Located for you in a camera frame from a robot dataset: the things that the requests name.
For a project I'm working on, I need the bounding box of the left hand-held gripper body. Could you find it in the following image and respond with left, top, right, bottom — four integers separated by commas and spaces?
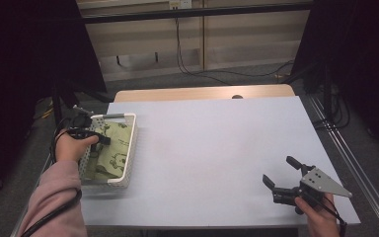
66, 105, 97, 140

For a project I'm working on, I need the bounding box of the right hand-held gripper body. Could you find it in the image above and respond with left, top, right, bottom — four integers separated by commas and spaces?
271, 165, 353, 216

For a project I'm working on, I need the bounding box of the green printed cloth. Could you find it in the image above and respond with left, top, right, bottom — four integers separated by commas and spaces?
84, 120, 133, 182

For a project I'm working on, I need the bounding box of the white perforated plastic basket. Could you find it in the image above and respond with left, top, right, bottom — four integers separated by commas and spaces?
77, 112, 139, 190

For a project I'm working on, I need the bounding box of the person's left hand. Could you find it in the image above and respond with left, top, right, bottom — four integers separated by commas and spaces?
54, 128, 100, 164

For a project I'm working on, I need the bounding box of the person's right hand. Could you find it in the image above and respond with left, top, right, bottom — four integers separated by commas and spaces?
293, 193, 341, 237

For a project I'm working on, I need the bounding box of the black metal stand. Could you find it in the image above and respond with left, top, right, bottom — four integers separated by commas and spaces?
49, 74, 114, 140

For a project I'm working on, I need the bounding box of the black curtain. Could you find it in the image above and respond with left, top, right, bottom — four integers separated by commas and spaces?
290, 0, 379, 163
0, 0, 109, 213

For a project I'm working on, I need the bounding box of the wooden table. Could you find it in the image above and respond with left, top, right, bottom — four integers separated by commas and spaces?
113, 83, 296, 104

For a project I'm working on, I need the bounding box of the black horizontal bar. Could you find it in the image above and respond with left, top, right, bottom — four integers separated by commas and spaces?
81, 2, 314, 25

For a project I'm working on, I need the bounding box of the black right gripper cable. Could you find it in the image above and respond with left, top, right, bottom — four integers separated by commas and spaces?
312, 193, 347, 237

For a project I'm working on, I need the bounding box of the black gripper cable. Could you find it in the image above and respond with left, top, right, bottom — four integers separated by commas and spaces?
20, 117, 84, 237
312, 193, 347, 237

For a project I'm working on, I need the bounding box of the yellow cable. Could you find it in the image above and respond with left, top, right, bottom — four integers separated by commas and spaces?
40, 100, 56, 120

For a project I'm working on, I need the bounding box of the bundle of black cables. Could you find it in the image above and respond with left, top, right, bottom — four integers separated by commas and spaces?
311, 83, 351, 130

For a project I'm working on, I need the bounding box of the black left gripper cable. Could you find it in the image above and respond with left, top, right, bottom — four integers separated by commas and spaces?
20, 117, 84, 237

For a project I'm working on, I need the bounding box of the long black floor cable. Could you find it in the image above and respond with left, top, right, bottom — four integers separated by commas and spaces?
175, 18, 296, 87

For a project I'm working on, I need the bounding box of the white wall power outlet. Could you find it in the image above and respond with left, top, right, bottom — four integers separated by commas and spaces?
169, 0, 192, 11

